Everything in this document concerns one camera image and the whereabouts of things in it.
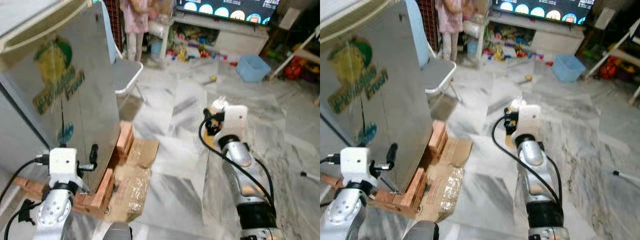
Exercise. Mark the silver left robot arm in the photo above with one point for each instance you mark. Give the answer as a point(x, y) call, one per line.
point(345, 215)
point(52, 215)

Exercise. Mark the red brick stack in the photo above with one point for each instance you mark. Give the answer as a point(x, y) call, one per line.
point(125, 142)
point(439, 140)
point(407, 197)
point(97, 197)

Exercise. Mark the small wooden toy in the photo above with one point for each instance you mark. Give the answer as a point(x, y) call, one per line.
point(527, 78)
point(212, 78)

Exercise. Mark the blue plastic bin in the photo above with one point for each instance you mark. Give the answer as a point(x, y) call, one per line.
point(569, 67)
point(252, 67)

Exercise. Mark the white stick black tip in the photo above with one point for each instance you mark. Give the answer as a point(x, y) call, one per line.
point(627, 176)
point(310, 177)

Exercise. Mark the white chair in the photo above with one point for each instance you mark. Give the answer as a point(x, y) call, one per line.
point(125, 72)
point(437, 72)

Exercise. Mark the white television stand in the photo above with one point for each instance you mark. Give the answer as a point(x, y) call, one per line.
point(555, 40)
point(240, 40)

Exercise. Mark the red bag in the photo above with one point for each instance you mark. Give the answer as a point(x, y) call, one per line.
point(609, 67)
point(294, 69)

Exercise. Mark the television screen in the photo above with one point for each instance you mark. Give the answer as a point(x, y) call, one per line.
point(545, 7)
point(225, 7)

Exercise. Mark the child in pink dress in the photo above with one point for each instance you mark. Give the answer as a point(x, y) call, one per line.
point(134, 20)
point(450, 20)

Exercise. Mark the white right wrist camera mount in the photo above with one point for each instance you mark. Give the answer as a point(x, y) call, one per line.
point(530, 117)
point(235, 120)

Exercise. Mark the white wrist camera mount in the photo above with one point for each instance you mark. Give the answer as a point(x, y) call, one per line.
point(62, 162)
point(357, 162)
point(235, 120)
point(530, 117)

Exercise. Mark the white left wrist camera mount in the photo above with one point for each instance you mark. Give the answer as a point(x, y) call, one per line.
point(357, 162)
point(62, 162)

